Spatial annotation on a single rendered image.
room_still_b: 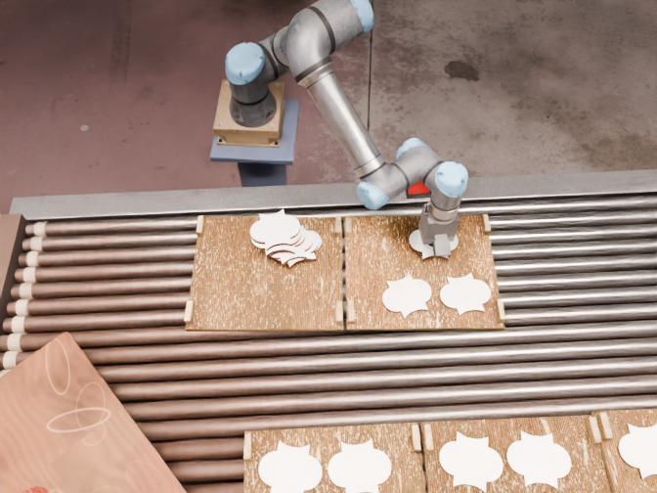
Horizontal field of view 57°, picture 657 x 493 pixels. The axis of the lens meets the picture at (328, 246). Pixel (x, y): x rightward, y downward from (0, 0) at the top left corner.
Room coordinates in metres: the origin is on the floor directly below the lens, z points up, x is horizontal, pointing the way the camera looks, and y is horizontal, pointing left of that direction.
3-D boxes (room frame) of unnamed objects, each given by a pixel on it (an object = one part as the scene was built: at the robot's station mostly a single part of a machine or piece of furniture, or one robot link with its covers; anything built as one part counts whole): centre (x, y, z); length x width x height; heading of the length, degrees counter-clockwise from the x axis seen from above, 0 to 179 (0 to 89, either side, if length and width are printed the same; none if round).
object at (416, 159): (0.94, -0.22, 1.20); 0.11 x 0.11 x 0.08; 38
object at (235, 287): (0.78, 0.17, 0.93); 0.41 x 0.35 x 0.02; 90
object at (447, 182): (0.87, -0.29, 1.21); 0.09 x 0.08 x 0.11; 38
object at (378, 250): (0.79, -0.25, 0.93); 0.41 x 0.35 x 0.02; 90
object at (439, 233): (0.85, -0.29, 1.05); 0.12 x 0.09 x 0.16; 7
